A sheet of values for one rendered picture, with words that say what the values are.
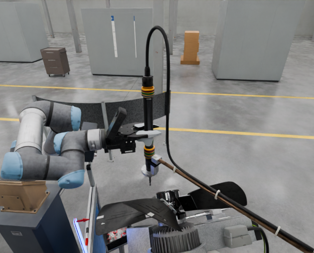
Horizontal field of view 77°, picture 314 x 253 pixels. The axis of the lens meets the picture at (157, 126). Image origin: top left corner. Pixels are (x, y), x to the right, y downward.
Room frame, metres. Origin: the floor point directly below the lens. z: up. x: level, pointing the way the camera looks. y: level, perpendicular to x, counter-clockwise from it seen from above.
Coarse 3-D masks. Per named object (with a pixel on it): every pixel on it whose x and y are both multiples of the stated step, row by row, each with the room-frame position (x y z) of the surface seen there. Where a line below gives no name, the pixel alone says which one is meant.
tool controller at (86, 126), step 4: (84, 124) 1.32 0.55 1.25; (88, 124) 1.33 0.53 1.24; (92, 124) 1.34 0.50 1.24; (96, 124) 1.36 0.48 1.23; (80, 128) 1.32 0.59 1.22; (84, 128) 1.27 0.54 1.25; (88, 128) 1.28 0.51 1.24; (92, 128) 1.29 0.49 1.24; (96, 128) 1.31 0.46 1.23; (88, 152) 1.12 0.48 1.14; (92, 152) 1.12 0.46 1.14; (96, 152) 1.20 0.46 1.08; (88, 156) 1.12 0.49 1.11; (92, 156) 1.12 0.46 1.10; (96, 156) 1.16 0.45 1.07; (88, 160) 1.12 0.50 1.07; (92, 160) 1.12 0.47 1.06
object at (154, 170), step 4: (152, 156) 0.60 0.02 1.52; (160, 156) 0.60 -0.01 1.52; (152, 160) 0.59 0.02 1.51; (156, 160) 0.58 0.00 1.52; (152, 164) 0.59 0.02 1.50; (156, 164) 0.58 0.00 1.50; (144, 168) 0.63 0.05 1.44; (152, 168) 0.60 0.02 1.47; (156, 168) 0.60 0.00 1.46; (144, 172) 0.61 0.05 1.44; (148, 172) 0.61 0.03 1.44; (152, 172) 0.60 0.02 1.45; (156, 172) 0.60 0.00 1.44; (148, 176) 0.59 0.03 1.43
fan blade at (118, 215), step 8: (104, 208) 0.66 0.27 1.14; (112, 208) 0.64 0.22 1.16; (120, 208) 0.63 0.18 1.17; (128, 208) 0.63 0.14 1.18; (104, 216) 0.60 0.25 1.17; (112, 216) 0.59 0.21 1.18; (120, 216) 0.59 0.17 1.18; (128, 216) 0.58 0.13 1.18; (136, 216) 0.58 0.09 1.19; (144, 216) 0.58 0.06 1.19; (96, 224) 0.55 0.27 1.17; (104, 224) 0.55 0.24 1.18; (112, 224) 0.54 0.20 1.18; (120, 224) 0.54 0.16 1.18; (128, 224) 0.54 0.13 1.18; (96, 232) 0.50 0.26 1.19; (104, 232) 0.50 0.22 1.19
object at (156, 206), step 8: (136, 200) 0.51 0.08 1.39; (144, 200) 0.53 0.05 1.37; (152, 200) 0.55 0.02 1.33; (160, 200) 0.58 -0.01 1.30; (136, 208) 0.44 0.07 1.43; (144, 208) 0.46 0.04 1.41; (152, 208) 0.47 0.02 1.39; (160, 208) 0.50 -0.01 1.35; (168, 208) 0.55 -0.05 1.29; (152, 216) 0.41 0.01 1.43; (160, 216) 0.43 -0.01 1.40; (168, 216) 0.47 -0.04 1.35; (168, 224) 0.39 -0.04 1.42; (176, 224) 0.43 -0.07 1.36
